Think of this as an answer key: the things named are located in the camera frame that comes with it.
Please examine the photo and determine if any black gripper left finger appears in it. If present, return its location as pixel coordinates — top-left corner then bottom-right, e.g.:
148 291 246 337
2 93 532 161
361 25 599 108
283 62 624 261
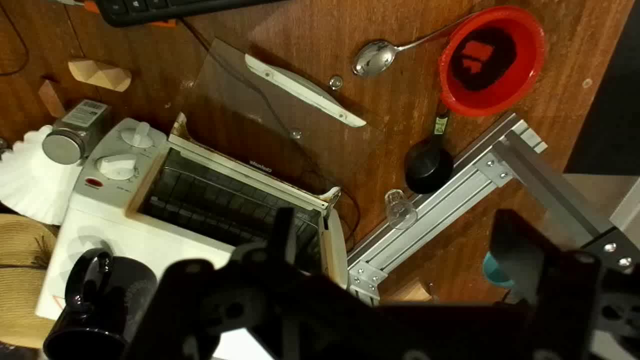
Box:
126 206 322 360

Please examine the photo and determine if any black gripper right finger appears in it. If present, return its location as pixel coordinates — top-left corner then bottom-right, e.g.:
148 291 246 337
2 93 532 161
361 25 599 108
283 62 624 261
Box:
488 210 601 360

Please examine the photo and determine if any black computer keyboard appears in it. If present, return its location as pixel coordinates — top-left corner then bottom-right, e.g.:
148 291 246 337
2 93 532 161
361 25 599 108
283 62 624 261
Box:
94 0 280 27

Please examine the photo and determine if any teal cup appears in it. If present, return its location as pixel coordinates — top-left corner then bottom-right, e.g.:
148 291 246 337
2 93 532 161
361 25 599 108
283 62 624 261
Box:
482 255 514 288

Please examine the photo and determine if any white toaster oven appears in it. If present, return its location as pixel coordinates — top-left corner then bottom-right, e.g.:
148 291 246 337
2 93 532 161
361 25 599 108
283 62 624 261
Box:
34 118 349 320

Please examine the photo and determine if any black ceramic mug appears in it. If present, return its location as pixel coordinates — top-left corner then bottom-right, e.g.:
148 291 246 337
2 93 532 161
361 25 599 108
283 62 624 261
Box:
44 249 156 360

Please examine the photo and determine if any small clear glass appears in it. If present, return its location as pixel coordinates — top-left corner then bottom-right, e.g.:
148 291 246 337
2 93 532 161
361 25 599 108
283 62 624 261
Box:
384 189 416 229

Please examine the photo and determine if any grey metal can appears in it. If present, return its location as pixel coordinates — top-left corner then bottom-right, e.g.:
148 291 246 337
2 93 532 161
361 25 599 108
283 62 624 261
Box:
42 101 112 165

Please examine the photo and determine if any red plastic bowl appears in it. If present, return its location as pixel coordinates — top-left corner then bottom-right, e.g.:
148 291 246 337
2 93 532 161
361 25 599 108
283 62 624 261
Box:
438 7 547 118

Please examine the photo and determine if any silver metal spoon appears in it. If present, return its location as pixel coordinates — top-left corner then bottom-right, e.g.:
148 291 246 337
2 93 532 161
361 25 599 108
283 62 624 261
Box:
352 10 474 79

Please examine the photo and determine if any wooden block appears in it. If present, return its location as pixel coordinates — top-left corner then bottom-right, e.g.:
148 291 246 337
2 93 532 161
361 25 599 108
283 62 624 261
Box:
69 60 132 93

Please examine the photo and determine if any small wooden wedge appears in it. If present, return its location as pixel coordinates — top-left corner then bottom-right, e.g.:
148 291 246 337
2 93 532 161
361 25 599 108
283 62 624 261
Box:
38 81 66 121

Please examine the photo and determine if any aluminium extrusion frame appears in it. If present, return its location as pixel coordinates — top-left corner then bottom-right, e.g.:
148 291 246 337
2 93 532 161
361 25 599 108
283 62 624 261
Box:
349 113 639 304

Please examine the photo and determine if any thin black cable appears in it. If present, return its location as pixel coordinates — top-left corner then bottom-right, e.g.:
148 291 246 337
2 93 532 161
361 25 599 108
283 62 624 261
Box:
177 17 364 242

